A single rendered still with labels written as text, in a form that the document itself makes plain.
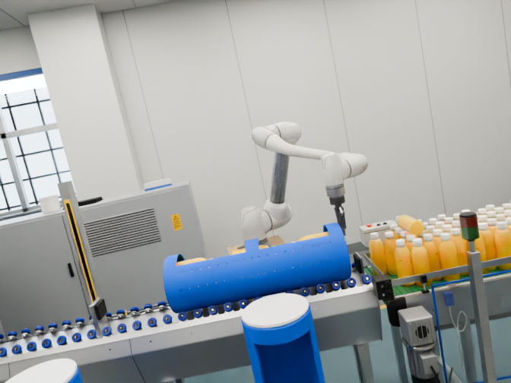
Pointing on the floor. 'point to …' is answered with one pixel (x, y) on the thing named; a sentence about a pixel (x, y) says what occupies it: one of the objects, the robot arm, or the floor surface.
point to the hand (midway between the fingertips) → (344, 235)
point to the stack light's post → (481, 316)
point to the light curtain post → (67, 192)
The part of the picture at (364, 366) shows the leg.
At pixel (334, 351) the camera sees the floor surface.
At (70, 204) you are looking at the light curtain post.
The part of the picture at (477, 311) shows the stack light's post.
